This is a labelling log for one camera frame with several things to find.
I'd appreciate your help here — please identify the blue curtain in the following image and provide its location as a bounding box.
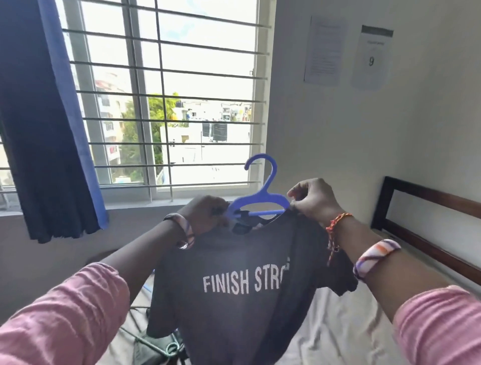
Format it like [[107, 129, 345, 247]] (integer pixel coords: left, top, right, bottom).
[[0, 0, 111, 244]]

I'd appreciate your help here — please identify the person's left forearm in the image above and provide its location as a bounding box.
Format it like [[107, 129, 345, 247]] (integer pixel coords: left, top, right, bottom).
[[101, 218, 189, 300]]

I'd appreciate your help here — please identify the white framed window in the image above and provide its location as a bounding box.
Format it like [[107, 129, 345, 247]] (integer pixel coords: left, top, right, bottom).
[[0, 0, 278, 213]]

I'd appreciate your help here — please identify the striped orange purple bangle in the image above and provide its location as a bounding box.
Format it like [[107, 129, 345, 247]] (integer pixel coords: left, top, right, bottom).
[[163, 213, 196, 251]]

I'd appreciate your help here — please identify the bed with beige sheet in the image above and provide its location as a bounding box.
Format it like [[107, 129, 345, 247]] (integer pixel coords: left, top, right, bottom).
[[98, 278, 413, 365]]

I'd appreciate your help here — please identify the person's left hand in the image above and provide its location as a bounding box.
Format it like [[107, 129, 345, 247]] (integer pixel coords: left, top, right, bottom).
[[179, 196, 232, 239]]

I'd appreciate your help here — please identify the olive green printed t-shirt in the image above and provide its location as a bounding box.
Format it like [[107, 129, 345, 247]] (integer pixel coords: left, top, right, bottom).
[[145, 209, 360, 365]]

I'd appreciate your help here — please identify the white notice with dark header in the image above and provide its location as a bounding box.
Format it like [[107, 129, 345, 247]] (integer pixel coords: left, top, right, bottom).
[[352, 25, 395, 91]]

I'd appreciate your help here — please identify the person's right forearm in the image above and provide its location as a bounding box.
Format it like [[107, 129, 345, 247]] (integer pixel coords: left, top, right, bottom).
[[334, 218, 452, 323]]

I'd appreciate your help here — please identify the person's right hand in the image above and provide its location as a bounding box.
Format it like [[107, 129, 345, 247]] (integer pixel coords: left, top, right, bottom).
[[287, 178, 347, 227]]

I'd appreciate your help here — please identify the blue plastic hanger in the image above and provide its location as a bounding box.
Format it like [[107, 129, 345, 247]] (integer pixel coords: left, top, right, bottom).
[[223, 153, 293, 224]]

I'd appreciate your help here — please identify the striped white purple bangle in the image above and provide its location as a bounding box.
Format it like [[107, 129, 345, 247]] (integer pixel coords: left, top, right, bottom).
[[352, 238, 403, 283]]

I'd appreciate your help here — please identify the plain white paper notice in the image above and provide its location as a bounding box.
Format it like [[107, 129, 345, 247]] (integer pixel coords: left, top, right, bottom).
[[304, 17, 347, 86]]

